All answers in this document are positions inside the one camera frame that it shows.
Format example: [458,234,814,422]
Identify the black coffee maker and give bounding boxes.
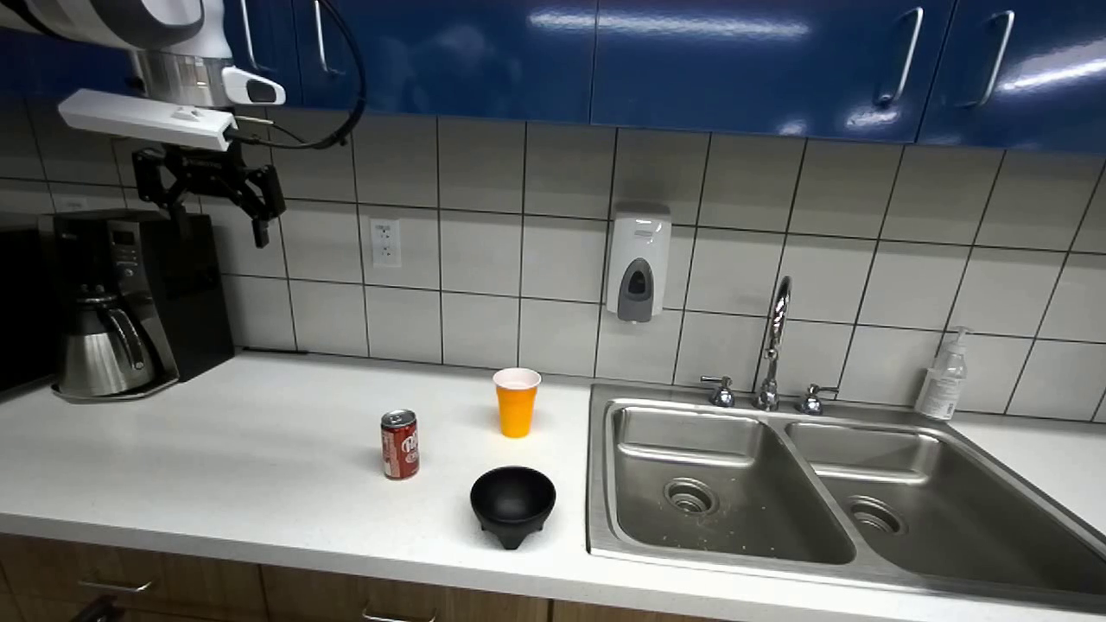
[0,210,236,401]

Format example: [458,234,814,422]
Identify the blue upper cabinets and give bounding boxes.
[2,0,1106,156]

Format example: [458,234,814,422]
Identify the wooden lower cabinets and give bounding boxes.
[0,537,702,622]

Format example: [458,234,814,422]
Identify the white wall outlet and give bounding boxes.
[371,217,403,271]

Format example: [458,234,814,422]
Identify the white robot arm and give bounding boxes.
[0,0,287,246]

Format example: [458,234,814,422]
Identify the steel coffee carafe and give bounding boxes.
[54,293,154,401]

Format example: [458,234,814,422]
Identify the orange paper cup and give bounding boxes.
[495,365,541,440]

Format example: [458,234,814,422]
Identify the white wall soap dispenser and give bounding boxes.
[603,208,670,322]

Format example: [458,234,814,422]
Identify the red soda can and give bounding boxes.
[380,413,419,482]

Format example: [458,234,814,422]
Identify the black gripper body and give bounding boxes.
[137,146,248,205]

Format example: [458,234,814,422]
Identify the clear soap bottle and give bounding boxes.
[916,331,967,422]

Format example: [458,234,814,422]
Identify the chrome faucet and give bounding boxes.
[750,281,838,414]

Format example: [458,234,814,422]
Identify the black bowl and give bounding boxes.
[470,467,555,548]

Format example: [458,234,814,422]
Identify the stainless steel double sink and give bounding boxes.
[587,387,1106,614]

